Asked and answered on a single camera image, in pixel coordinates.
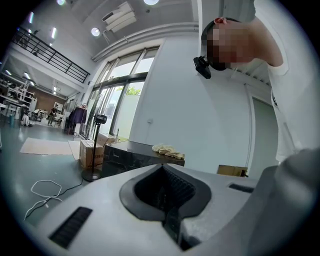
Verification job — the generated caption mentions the black washing machine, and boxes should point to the black washing machine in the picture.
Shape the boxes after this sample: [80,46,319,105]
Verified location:
[101,140,186,179]

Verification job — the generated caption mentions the small flat cardboard sheet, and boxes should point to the small flat cardboard sheet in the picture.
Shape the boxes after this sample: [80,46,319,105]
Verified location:
[67,139,81,161]

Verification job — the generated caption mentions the white cable on floor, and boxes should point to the white cable on floor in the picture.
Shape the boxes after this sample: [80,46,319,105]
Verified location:
[24,177,84,219]

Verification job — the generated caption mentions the person's head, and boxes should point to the person's head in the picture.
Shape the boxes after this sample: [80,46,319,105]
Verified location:
[201,16,286,71]

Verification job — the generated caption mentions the small brown cardboard box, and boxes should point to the small brown cardboard box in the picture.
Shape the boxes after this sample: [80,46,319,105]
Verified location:
[96,133,116,148]

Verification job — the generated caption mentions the large brown cardboard box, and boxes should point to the large brown cardboard box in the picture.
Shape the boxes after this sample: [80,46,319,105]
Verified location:
[79,139,105,170]

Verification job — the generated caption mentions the clothes rack with dark garments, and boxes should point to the clothes rack with dark garments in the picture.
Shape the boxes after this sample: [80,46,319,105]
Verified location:
[64,104,88,137]

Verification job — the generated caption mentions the black balcony railing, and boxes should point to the black balcony railing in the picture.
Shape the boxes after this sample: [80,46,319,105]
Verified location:
[12,26,91,85]

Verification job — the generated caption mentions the black head-mounted camera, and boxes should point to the black head-mounted camera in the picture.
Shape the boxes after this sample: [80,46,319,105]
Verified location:
[192,56,212,80]

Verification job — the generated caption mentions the white storage shelves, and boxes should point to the white storage shelves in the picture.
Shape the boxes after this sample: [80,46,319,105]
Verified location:
[0,79,36,121]

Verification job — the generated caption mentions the grey door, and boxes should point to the grey door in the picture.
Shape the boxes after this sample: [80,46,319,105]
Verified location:
[251,96,280,180]

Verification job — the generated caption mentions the white power cable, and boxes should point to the white power cable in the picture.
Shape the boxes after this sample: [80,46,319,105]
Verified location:
[23,179,63,221]

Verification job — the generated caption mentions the black standing fan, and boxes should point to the black standing fan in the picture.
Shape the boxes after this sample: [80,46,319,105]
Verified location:
[81,94,109,183]

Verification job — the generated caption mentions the beige crumpled cloth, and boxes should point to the beige crumpled cloth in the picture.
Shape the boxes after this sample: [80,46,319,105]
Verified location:
[151,143,186,160]

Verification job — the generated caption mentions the upright brown cardboard panel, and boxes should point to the upright brown cardboard panel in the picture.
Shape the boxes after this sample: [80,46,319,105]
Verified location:
[216,164,249,178]

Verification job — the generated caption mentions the large flat cardboard sheet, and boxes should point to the large flat cardboard sheet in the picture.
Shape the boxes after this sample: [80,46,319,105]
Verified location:
[19,137,73,156]

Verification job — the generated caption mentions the person's white shirt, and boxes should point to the person's white shirt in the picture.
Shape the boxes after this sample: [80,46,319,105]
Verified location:
[222,0,320,167]

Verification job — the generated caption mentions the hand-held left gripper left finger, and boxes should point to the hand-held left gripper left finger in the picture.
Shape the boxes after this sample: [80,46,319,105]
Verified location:
[24,163,181,256]

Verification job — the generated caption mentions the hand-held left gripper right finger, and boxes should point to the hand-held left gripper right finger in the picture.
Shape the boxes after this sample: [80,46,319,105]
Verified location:
[161,163,262,256]

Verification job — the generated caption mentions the white ceiling air conditioner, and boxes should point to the white ceiling air conditioner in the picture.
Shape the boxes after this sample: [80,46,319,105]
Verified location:
[101,1,138,33]

